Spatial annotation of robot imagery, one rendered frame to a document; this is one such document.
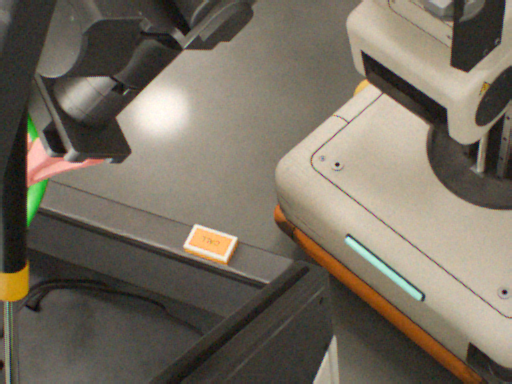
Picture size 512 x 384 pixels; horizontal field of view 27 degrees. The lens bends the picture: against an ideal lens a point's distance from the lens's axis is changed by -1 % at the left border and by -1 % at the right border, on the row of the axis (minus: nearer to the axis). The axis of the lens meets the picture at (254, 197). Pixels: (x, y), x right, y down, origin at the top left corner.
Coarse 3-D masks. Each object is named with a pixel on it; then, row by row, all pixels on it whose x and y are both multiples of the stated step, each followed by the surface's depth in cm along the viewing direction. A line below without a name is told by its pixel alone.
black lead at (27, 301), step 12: (36, 288) 105; (48, 288) 105; (60, 288) 107; (72, 288) 109; (84, 288) 111; (96, 288) 113; (24, 300) 104; (36, 300) 126; (144, 300) 120; (0, 336) 105
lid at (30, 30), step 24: (0, 0) 38; (24, 0) 39; (48, 0) 40; (0, 24) 38; (24, 24) 39; (48, 24) 41; (0, 48) 38; (24, 48) 40; (0, 72) 39; (24, 72) 40; (0, 96) 39; (24, 96) 41; (0, 120) 40; (0, 144) 40; (0, 168) 41
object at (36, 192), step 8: (32, 120) 85; (32, 128) 85; (32, 136) 86; (40, 184) 90; (32, 192) 91; (40, 192) 91; (32, 200) 91; (40, 200) 92; (32, 208) 92; (32, 216) 92
